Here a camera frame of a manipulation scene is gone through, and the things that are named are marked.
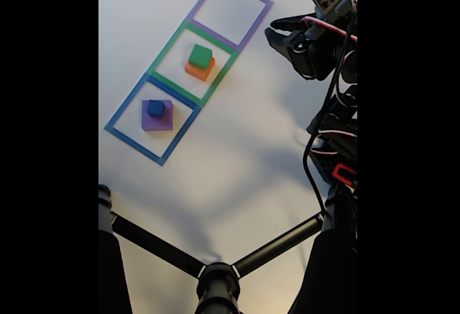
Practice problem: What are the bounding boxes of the blue tape square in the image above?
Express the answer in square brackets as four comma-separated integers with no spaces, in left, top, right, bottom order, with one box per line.
[103,72,202,167]

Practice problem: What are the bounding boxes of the red clamp part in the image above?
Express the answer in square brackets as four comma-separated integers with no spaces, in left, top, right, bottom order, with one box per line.
[331,162,358,185]

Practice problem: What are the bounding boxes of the green tape square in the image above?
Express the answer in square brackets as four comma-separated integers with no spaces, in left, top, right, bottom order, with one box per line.
[147,21,239,108]

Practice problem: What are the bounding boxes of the orange block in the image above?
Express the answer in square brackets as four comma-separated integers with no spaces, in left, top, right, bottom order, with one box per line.
[184,57,216,83]

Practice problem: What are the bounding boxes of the small blue cube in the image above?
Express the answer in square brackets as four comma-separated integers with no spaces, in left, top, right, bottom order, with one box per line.
[146,99,166,118]

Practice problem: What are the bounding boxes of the green cube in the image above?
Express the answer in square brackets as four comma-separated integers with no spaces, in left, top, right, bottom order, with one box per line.
[187,43,213,70]

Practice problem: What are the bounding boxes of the purple block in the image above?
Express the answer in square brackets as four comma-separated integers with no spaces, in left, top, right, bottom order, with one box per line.
[141,99,174,131]

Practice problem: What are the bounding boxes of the black camera cable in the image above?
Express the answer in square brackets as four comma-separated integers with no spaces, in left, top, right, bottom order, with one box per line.
[303,0,358,218]

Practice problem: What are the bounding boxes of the black tripod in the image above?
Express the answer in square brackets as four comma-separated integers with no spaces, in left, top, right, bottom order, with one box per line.
[98,183,358,314]

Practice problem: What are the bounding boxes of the purple tape square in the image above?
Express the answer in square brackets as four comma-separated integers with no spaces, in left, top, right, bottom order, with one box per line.
[186,0,274,51]

